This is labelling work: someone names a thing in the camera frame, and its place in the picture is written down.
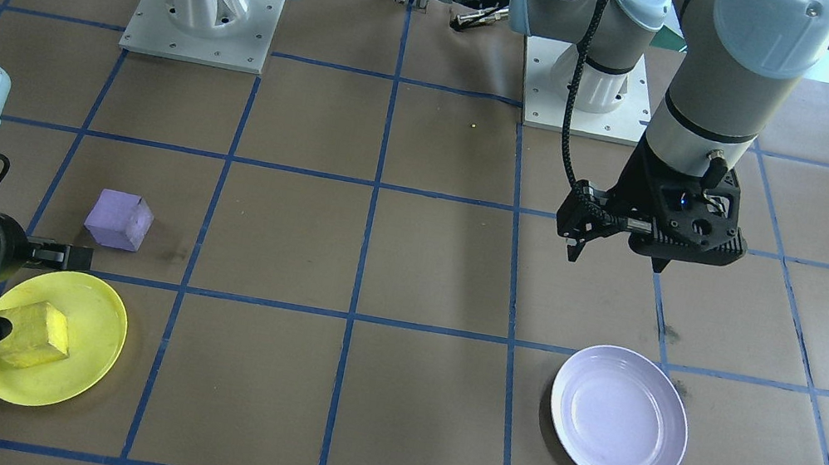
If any yellow foam block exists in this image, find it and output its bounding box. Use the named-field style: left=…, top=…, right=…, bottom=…
left=0, top=294, right=78, bottom=377

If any purple foam block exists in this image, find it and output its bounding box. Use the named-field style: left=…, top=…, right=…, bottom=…
left=81, top=186, right=158, bottom=255

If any yellow plastic plate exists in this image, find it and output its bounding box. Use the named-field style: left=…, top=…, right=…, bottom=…
left=0, top=258, right=136, bottom=421

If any purple plastic plate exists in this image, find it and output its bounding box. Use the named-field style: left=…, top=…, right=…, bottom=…
left=539, top=337, right=701, bottom=465

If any green flat board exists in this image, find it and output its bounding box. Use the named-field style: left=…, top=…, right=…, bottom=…
left=654, top=22, right=694, bottom=56

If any silver metal plug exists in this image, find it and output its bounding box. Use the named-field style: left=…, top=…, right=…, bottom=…
left=451, top=0, right=513, bottom=39

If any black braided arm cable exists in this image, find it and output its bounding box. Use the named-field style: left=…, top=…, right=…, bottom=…
left=550, top=0, right=631, bottom=203

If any white square base plate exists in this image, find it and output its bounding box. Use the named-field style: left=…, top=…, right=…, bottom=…
left=118, top=0, right=287, bottom=78
left=511, top=32, right=666, bottom=149

